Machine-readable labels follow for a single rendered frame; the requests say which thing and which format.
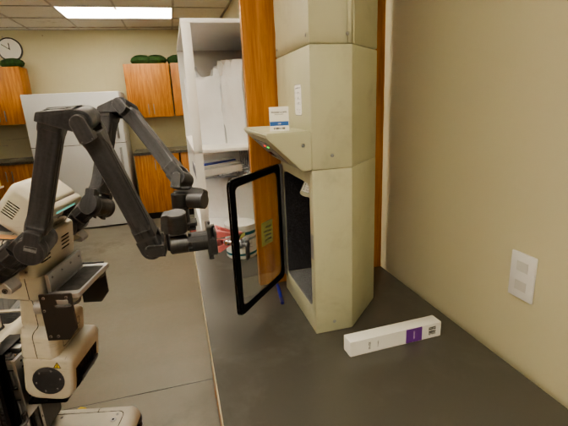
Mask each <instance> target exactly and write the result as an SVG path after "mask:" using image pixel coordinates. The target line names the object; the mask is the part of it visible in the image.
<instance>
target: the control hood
mask: <svg viewBox="0 0 568 426"><path fill-rule="evenodd" d="M244 131H245V132H246V133H247V134H248V135H249V136H250V137H251V138H254V139H257V140H259V141H262V142H264V143H266V144H267V145H269V146H270V147H271V148H272V149H273V150H274V151H275V152H276V153H277V154H279V155H280V156H281V157H282V158H283V159H284V160H285V161H286V162H288V163H289V164H288V165H291V166H293V167H296V168H297V169H299V170H301V171H303V172H307V171H311V170H312V156H311V132H309V131H308V130H302V129H298V128H289V131H270V126H260V127H247V128H244Z"/></svg>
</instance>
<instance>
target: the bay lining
mask: <svg viewBox="0 0 568 426"><path fill-rule="evenodd" d="M303 183H304V181H303V180H301V179H300V178H298V177H295V176H293V175H292V174H291V173H289V172H284V189H285V207H286V226H287V262H288V270H289V271H291V270H301V269H308V268H312V265H311V239H310V207H309V198H308V197H305V196H302V195H301V194H300V191H301V188H302V186H303Z"/></svg>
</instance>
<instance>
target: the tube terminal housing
mask: <svg viewBox="0 0 568 426"><path fill-rule="evenodd" d="M276 78H277V96H278V106H279V107H288V115H289V128H298V129H302V130H308V131H309V132H311V156H312V170H311V171H307V172H303V171H301V170H299V169H297V168H296V167H293V166H291V165H288V164H286V163H285V162H283V161H281V164H282V167H283V185H284V172H289V173H291V174H292V175H293V176H295V177H297V178H300V179H301V180H303V181H304V182H306V183H307V184H308V186H309V207H310V233H311V234H312V235H313V236H314V260H313V259H312V258H311V265H312V293H313V303H312V304H311V303H310V302H309V300H308V299H307V298H306V297H305V295H304V294H303V292H302V291H301V289H300V288H299V286H298V285H297V283H296V282H295V281H294V280H293V279H292V277H291V275H290V274H289V270H288V262H287V289H288V290H289V292H290V293H291V294H292V296H293V297H294V299H295V301H296V302H297V304H298V306H299V307H300V309H301V310H302V311H303V313H304V315H305V316H306V318H307V319H308V321H309V323H310V324H311V325H312V327H313V328H314V330H315V332H316V334H319V333H323V332H327V331H332V330H340V329H345V328H349V327H353V325H354V324H355V322H356V321H357V320H358V318H359V317H360V315H361V314H362V312H363V311H364V310H365V309H366V308H367V306H368V305H369V303H370V302H371V300H372V299H373V298H374V200H375V139H376V83H377V51H376V50H374V49H370V48H367V47H363V46H357V45H353V44H309V45H307V46H304V47H302V48H300V49H297V50H296V51H294V52H290V53H288V54H287V55H285V56H282V57H279V58H277V59H276ZM298 84H301V93H302V116H297V115H295V97H294V85H298Z"/></svg>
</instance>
